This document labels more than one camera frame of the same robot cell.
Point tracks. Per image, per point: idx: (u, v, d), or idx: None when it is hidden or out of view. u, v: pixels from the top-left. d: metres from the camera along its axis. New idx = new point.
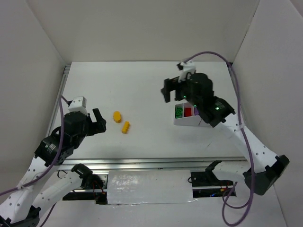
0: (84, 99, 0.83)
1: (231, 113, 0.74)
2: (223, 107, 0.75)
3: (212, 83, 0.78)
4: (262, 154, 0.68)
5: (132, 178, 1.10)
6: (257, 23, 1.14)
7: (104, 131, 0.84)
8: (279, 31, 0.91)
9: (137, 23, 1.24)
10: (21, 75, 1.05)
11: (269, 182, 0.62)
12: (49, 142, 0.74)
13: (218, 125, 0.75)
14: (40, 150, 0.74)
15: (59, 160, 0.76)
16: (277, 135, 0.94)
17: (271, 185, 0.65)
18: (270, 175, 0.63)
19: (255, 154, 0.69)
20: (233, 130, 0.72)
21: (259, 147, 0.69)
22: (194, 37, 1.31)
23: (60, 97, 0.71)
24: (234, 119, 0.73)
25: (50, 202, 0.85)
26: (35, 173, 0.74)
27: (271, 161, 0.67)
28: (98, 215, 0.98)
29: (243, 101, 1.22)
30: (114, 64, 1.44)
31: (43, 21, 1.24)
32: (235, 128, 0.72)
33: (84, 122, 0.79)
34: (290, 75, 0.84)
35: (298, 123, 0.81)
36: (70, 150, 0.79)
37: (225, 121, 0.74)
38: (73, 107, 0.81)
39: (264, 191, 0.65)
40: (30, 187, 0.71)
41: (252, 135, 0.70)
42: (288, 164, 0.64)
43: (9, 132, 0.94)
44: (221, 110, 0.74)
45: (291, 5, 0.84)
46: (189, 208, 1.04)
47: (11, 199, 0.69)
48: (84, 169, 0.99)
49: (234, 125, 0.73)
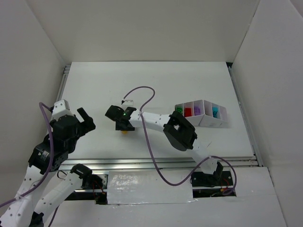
0: (66, 101, 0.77)
1: (134, 110, 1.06)
2: (128, 111, 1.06)
3: (118, 107, 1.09)
4: (159, 119, 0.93)
5: (132, 178, 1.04)
6: (255, 26, 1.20)
7: (94, 128, 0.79)
8: (278, 34, 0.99)
9: (139, 20, 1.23)
10: (22, 76, 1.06)
11: (172, 134, 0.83)
12: (43, 149, 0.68)
13: (131, 122, 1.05)
14: (34, 159, 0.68)
15: (54, 166, 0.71)
16: (271, 132, 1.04)
17: (185, 135, 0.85)
18: (170, 130, 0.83)
19: (156, 122, 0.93)
20: (137, 118, 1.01)
21: (154, 117, 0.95)
22: (197, 33, 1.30)
23: (41, 103, 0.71)
24: (134, 114, 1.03)
25: (52, 207, 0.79)
26: (31, 182, 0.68)
27: (166, 119, 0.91)
28: (97, 215, 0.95)
29: (243, 101, 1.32)
30: (115, 64, 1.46)
31: (42, 19, 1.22)
32: (138, 117, 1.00)
33: (76, 125, 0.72)
34: (291, 75, 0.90)
35: (295, 122, 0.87)
36: (65, 155, 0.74)
37: (131, 117, 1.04)
38: (57, 113, 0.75)
39: (183, 142, 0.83)
40: (28, 195, 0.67)
41: (147, 114, 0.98)
42: (175, 114, 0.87)
43: (10, 135, 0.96)
44: (127, 114, 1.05)
45: (291, 9, 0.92)
46: (195, 209, 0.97)
47: (11, 209, 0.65)
48: (84, 169, 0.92)
49: (137, 116, 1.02)
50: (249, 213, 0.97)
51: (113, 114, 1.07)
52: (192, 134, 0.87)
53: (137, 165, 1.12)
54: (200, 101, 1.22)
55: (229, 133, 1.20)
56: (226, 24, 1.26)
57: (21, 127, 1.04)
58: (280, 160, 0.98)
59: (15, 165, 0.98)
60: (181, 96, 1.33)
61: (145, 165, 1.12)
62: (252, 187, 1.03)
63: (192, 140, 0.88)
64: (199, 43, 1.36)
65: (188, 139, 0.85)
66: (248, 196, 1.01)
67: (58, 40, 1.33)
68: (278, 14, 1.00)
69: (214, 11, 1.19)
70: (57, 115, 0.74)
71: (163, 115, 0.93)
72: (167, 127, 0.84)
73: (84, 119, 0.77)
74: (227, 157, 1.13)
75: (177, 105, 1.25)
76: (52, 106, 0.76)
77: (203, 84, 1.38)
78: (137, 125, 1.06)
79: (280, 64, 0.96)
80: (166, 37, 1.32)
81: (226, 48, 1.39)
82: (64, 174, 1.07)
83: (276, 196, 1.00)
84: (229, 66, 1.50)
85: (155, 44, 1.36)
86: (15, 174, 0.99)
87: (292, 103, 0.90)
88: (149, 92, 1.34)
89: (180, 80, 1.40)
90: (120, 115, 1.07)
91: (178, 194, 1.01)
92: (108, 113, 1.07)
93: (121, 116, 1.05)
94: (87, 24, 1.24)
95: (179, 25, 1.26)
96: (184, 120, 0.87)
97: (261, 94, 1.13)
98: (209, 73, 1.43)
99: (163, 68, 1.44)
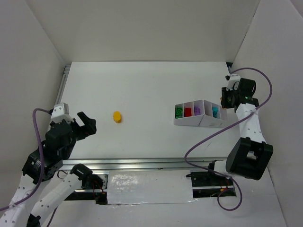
0: (65, 105, 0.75)
1: (253, 104, 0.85)
2: (252, 100, 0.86)
3: (253, 82, 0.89)
4: (253, 133, 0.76)
5: (132, 178, 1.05)
6: (255, 26, 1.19)
7: (93, 134, 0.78)
8: (279, 34, 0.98)
9: (139, 20, 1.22)
10: (22, 77, 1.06)
11: (245, 144, 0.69)
12: (36, 158, 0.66)
13: (238, 107, 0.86)
14: (27, 167, 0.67)
15: (47, 176, 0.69)
16: (271, 132, 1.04)
17: (250, 163, 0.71)
18: (248, 141, 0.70)
19: (247, 129, 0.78)
20: (245, 110, 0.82)
21: (254, 127, 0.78)
22: (197, 32, 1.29)
23: (35, 109, 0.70)
24: (249, 107, 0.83)
25: (50, 209, 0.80)
26: (25, 190, 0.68)
27: (257, 139, 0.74)
28: (97, 215, 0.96)
29: None
30: (115, 64, 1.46)
31: (42, 19, 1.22)
32: (247, 112, 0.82)
33: (70, 133, 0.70)
34: (292, 75, 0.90)
35: (296, 122, 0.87)
36: (59, 163, 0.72)
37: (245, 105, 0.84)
38: (56, 117, 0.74)
39: (241, 160, 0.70)
40: (22, 204, 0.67)
41: (257, 119, 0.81)
42: (270, 148, 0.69)
43: (10, 136, 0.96)
44: (249, 100, 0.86)
45: (291, 9, 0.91)
46: (195, 209, 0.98)
47: (6, 216, 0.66)
48: (84, 169, 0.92)
49: (248, 109, 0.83)
50: (249, 213, 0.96)
51: (241, 86, 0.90)
52: (250, 171, 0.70)
53: (137, 165, 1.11)
54: (200, 101, 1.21)
55: (229, 134, 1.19)
56: (226, 24, 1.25)
57: (21, 128, 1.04)
58: (280, 160, 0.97)
59: (15, 165, 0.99)
60: (181, 96, 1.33)
61: (145, 165, 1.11)
62: (252, 187, 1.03)
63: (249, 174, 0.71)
64: (199, 43, 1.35)
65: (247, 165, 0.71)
66: (247, 196, 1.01)
67: (58, 40, 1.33)
68: (278, 14, 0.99)
69: (214, 11, 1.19)
70: (55, 119, 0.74)
71: (259, 133, 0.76)
72: (249, 141, 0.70)
73: (85, 123, 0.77)
74: (227, 157, 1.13)
75: (177, 105, 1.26)
76: (52, 109, 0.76)
77: (203, 83, 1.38)
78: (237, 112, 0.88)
79: (281, 64, 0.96)
80: (166, 37, 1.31)
81: (226, 48, 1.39)
82: (64, 174, 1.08)
83: (275, 196, 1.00)
84: (229, 66, 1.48)
85: (155, 44, 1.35)
86: (15, 174, 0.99)
87: (292, 104, 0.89)
88: (149, 92, 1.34)
89: (180, 80, 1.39)
90: (244, 93, 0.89)
91: (177, 194, 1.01)
92: (245, 81, 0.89)
93: (243, 97, 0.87)
94: (86, 24, 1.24)
95: (179, 25, 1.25)
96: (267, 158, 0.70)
97: (261, 94, 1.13)
98: (208, 72, 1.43)
99: (163, 68, 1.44)
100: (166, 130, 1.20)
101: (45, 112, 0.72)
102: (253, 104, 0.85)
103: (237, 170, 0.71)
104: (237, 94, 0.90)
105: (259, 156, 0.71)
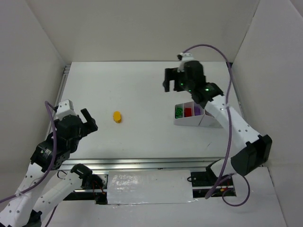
0: (70, 101, 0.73)
1: (220, 94, 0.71)
2: (212, 89, 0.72)
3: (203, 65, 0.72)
4: (245, 131, 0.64)
5: (133, 178, 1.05)
6: (255, 26, 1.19)
7: (96, 130, 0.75)
8: (279, 34, 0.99)
9: (139, 20, 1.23)
10: (22, 76, 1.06)
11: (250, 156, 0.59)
12: (45, 147, 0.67)
13: (207, 105, 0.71)
14: (35, 156, 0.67)
15: (55, 165, 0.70)
16: (271, 131, 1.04)
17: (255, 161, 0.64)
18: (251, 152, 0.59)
19: (238, 132, 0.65)
20: (218, 108, 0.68)
21: (241, 125, 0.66)
22: (197, 32, 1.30)
23: (47, 101, 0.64)
24: (219, 101, 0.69)
25: (50, 205, 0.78)
26: (32, 179, 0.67)
27: (253, 138, 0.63)
28: (98, 214, 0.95)
29: (243, 101, 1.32)
30: (115, 64, 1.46)
31: (42, 19, 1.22)
32: (224, 112, 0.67)
33: (80, 124, 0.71)
34: (292, 75, 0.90)
35: (296, 122, 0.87)
36: (67, 154, 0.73)
37: (212, 101, 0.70)
38: (61, 113, 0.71)
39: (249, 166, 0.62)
40: (28, 193, 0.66)
41: (236, 113, 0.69)
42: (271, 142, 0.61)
43: (10, 136, 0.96)
44: (211, 92, 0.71)
45: (292, 10, 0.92)
46: (195, 209, 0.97)
47: (11, 206, 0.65)
48: (84, 169, 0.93)
49: (220, 105, 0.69)
50: (249, 213, 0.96)
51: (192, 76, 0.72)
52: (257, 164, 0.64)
53: (137, 165, 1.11)
54: None
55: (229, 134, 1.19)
56: (226, 24, 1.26)
57: (21, 128, 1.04)
58: (280, 159, 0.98)
59: (14, 165, 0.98)
60: (180, 96, 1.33)
61: (145, 165, 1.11)
62: (252, 187, 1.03)
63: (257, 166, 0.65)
64: (199, 43, 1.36)
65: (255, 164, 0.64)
66: (247, 196, 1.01)
67: (59, 40, 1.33)
68: (278, 14, 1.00)
69: (214, 11, 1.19)
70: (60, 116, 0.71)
71: (250, 127, 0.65)
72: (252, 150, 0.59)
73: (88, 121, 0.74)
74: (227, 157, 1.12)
75: (176, 105, 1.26)
76: (57, 104, 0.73)
77: None
78: (209, 112, 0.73)
79: (281, 64, 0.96)
80: (166, 37, 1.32)
81: (226, 48, 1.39)
82: (64, 174, 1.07)
83: (275, 196, 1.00)
84: (229, 66, 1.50)
85: (155, 44, 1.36)
86: (14, 174, 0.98)
87: (292, 103, 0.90)
88: (149, 92, 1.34)
89: None
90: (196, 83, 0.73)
91: (178, 194, 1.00)
92: (195, 70, 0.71)
93: (201, 91, 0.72)
94: (86, 24, 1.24)
95: (179, 25, 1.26)
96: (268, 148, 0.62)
97: (260, 94, 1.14)
98: (208, 73, 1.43)
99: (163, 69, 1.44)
100: (166, 130, 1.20)
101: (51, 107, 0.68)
102: (218, 95, 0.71)
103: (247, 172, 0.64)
104: (191, 85, 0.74)
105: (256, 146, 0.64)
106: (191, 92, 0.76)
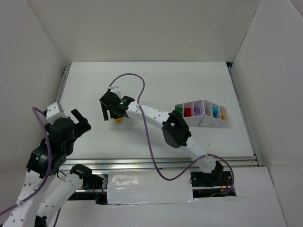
0: (59, 104, 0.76)
1: (132, 101, 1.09)
2: (125, 100, 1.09)
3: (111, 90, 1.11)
4: (158, 115, 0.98)
5: (132, 178, 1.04)
6: (255, 26, 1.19)
7: (89, 128, 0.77)
8: (279, 34, 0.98)
9: (139, 20, 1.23)
10: (22, 76, 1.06)
11: (170, 130, 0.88)
12: (40, 153, 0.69)
13: (129, 113, 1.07)
14: (31, 164, 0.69)
15: (53, 170, 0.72)
16: (271, 131, 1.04)
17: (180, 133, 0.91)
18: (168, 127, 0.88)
19: (154, 118, 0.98)
20: (135, 110, 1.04)
21: (154, 113, 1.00)
22: (197, 32, 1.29)
23: (34, 108, 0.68)
24: (133, 105, 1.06)
25: (54, 209, 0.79)
26: (31, 187, 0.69)
27: (165, 117, 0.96)
28: (98, 215, 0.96)
29: (243, 101, 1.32)
30: (115, 64, 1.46)
31: (42, 19, 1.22)
32: (138, 111, 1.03)
33: (73, 126, 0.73)
34: (293, 75, 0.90)
35: (296, 122, 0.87)
36: (63, 158, 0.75)
37: (129, 109, 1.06)
38: (51, 117, 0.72)
39: (177, 137, 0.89)
40: (30, 200, 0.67)
41: (147, 108, 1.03)
42: (177, 113, 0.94)
43: (10, 136, 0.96)
44: (125, 102, 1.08)
45: (292, 10, 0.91)
46: (195, 209, 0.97)
47: (13, 215, 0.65)
48: (83, 169, 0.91)
49: (135, 108, 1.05)
50: (250, 213, 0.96)
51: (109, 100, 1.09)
52: (185, 132, 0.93)
53: (137, 165, 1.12)
54: (200, 101, 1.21)
55: (229, 134, 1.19)
56: (226, 24, 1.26)
57: (21, 128, 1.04)
58: (280, 160, 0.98)
59: (15, 165, 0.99)
60: (180, 96, 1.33)
61: (145, 165, 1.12)
62: (252, 187, 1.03)
63: (186, 137, 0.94)
64: (199, 43, 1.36)
65: (182, 135, 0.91)
66: (248, 196, 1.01)
67: (59, 40, 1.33)
68: (278, 14, 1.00)
69: (215, 11, 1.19)
70: (51, 119, 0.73)
71: (161, 112, 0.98)
72: (166, 125, 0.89)
73: (79, 120, 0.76)
74: (227, 157, 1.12)
75: (176, 105, 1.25)
76: (46, 109, 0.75)
77: (203, 84, 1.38)
78: (133, 117, 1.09)
79: (281, 64, 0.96)
80: (167, 37, 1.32)
81: (226, 48, 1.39)
82: (64, 174, 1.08)
83: (275, 196, 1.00)
84: (229, 66, 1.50)
85: (155, 44, 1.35)
86: (15, 174, 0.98)
87: (292, 103, 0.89)
88: (148, 92, 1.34)
89: (180, 80, 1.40)
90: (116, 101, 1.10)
91: (178, 195, 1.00)
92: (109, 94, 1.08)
93: (119, 104, 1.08)
94: (86, 24, 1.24)
95: (179, 25, 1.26)
96: (181, 118, 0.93)
97: (260, 94, 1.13)
98: (208, 73, 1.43)
99: (163, 69, 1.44)
100: None
101: (40, 111, 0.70)
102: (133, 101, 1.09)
103: (182, 142, 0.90)
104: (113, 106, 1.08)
105: (173, 120, 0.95)
106: (114, 111, 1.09)
